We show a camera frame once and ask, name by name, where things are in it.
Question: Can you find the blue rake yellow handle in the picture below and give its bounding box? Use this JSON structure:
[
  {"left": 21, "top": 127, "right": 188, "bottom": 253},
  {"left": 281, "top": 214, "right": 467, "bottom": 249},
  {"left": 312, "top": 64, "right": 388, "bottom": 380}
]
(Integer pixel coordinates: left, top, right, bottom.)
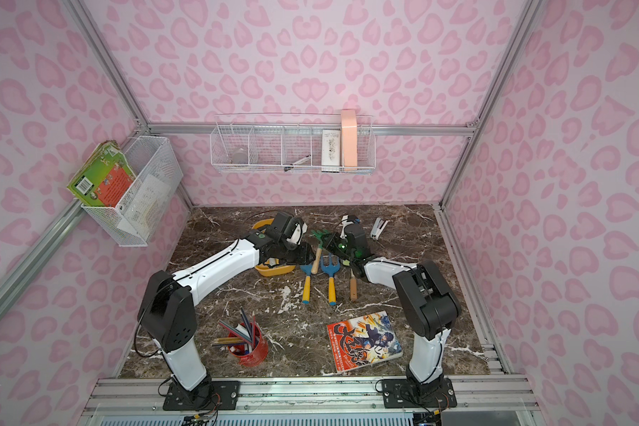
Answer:
[
  {"left": 300, "top": 264, "right": 313, "bottom": 305},
  {"left": 321, "top": 255, "right": 341, "bottom": 306}
]

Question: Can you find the yellow plastic storage box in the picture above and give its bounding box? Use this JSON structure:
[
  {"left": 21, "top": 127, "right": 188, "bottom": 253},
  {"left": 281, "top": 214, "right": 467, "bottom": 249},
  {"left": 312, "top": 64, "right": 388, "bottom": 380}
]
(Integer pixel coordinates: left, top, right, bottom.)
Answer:
[{"left": 252, "top": 218, "right": 296, "bottom": 278}]

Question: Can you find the light green rake wooden handle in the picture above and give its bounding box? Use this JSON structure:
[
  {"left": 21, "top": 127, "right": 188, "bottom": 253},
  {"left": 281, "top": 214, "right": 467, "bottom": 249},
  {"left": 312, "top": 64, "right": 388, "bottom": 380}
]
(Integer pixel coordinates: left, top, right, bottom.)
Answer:
[{"left": 350, "top": 271, "right": 358, "bottom": 302}]

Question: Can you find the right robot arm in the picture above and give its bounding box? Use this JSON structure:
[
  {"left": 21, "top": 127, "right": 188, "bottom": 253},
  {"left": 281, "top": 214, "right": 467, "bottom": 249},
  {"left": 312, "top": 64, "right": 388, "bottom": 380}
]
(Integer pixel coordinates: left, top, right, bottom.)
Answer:
[{"left": 313, "top": 215, "right": 462, "bottom": 391}]

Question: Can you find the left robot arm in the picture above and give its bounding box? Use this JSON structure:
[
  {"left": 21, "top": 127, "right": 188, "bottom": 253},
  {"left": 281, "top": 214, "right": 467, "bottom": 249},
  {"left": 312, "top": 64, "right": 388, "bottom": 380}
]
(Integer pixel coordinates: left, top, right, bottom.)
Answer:
[{"left": 138, "top": 212, "right": 315, "bottom": 392}]

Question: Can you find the pink box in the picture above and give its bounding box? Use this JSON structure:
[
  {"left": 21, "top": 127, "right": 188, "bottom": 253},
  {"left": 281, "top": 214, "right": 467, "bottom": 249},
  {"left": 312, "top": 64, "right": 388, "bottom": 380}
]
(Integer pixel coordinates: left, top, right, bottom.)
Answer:
[{"left": 341, "top": 109, "right": 358, "bottom": 171}]

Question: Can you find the white blue stapler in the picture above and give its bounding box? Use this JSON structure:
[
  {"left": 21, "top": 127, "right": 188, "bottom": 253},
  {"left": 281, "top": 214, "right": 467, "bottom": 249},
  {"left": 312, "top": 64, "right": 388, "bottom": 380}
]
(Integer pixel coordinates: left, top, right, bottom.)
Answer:
[{"left": 370, "top": 217, "right": 389, "bottom": 241}]

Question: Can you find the black silver pen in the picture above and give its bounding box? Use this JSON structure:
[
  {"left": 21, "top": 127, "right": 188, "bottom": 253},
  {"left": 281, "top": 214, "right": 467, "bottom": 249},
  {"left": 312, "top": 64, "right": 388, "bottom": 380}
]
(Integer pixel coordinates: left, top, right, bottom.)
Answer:
[{"left": 283, "top": 155, "right": 312, "bottom": 172}]

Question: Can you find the grey round tin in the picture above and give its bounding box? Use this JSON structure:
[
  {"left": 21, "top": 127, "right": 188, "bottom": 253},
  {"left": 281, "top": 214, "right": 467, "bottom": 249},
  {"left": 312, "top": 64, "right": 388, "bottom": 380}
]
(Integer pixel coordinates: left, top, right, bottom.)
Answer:
[{"left": 230, "top": 147, "right": 250, "bottom": 165}]

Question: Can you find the red comic book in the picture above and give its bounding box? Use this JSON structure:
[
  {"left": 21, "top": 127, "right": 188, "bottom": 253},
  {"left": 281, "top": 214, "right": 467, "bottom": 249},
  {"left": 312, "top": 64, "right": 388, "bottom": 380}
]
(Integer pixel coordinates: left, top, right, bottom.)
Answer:
[{"left": 327, "top": 311, "right": 403, "bottom": 374}]

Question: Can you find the white card pack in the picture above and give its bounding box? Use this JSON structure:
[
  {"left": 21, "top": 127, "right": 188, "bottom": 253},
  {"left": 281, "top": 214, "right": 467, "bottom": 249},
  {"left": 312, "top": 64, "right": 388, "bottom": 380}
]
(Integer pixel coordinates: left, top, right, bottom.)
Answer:
[{"left": 321, "top": 130, "right": 341, "bottom": 173}]

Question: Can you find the red pencil cup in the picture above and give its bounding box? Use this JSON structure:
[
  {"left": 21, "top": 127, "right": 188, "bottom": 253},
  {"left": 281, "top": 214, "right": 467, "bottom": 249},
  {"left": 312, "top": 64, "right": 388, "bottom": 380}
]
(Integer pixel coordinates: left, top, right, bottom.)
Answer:
[{"left": 228, "top": 323, "right": 269, "bottom": 367}]

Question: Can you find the white paper sheet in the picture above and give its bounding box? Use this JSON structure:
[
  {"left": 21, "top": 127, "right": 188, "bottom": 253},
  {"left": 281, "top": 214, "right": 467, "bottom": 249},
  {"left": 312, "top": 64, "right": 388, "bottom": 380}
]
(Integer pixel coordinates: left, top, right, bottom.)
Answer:
[{"left": 116, "top": 174, "right": 176, "bottom": 241}]

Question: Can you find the green red book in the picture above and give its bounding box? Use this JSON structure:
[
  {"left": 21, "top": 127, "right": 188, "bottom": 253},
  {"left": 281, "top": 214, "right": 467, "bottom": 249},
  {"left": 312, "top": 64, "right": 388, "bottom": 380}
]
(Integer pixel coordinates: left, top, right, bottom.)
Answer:
[{"left": 67, "top": 140, "right": 136, "bottom": 208}]

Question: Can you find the white wire wall shelf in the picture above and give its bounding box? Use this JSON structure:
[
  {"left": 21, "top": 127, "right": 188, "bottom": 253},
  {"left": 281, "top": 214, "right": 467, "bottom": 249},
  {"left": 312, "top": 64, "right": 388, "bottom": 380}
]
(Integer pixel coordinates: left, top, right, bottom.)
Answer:
[{"left": 209, "top": 113, "right": 376, "bottom": 174}]

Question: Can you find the white mesh wall basket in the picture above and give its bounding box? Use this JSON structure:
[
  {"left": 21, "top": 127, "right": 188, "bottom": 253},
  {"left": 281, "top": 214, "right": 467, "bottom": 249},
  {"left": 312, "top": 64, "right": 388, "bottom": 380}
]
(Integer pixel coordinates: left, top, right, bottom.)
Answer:
[{"left": 83, "top": 136, "right": 183, "bottom": 247}]

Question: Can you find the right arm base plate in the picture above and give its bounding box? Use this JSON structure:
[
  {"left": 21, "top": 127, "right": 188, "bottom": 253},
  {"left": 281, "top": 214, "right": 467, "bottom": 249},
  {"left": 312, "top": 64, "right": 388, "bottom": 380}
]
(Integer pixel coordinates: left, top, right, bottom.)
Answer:
[{"left": 379, "top": 377, "right": 458, "bottom": 411}]

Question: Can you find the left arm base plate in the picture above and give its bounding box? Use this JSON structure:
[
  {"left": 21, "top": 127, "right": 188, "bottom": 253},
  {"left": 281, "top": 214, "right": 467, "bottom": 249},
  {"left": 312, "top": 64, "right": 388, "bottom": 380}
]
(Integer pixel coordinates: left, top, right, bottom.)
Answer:
[{"left": 163, "top": 380, "right": 241, "bottom": 413}]

